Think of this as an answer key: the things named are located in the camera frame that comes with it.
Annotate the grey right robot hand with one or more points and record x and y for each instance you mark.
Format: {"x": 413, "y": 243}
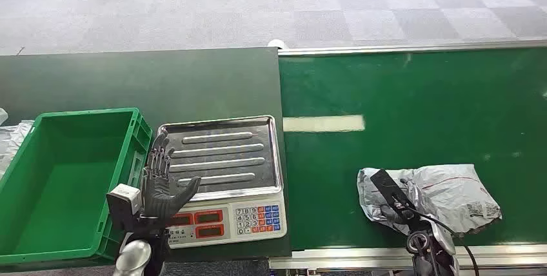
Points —
{"x": 395, "y": 214}

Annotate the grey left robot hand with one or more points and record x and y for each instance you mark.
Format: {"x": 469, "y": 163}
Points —
{"x": 159, "y": 197}

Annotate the grey plastic mailer package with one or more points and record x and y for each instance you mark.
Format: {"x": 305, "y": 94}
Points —
{"x": 453, "y": 193}

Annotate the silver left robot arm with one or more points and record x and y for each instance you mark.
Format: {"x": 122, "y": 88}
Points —
{"x": 134, "y": 257}

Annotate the green conveyor belt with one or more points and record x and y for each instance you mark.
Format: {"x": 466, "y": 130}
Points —
{"x": 406, "y": 103}

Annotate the white conveyor roller end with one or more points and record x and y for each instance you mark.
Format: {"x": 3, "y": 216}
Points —
{"x": 276, "y": 43}

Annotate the electronic weighing scale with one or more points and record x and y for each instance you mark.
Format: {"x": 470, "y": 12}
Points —
{"x": 222, "y": 167}

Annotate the green plastic crate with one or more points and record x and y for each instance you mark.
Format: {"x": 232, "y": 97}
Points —
{"x": 64, "y": 188}

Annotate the clear plastic bag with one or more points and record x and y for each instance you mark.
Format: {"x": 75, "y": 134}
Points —
{"x": 10, "y": 141}

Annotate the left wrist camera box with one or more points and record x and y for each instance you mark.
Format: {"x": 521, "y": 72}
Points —
{"x": 124, "y": 201}

